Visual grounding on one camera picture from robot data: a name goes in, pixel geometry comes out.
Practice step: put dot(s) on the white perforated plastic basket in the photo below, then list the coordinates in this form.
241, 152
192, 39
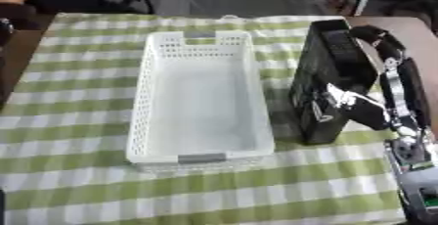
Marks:
199, 105

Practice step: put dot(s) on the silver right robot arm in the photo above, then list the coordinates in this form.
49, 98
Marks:
419, 176

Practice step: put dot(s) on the black rectangular box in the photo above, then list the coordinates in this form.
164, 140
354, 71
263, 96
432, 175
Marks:
319, 69

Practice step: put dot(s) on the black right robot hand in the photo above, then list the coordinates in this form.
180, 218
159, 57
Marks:
411, 92

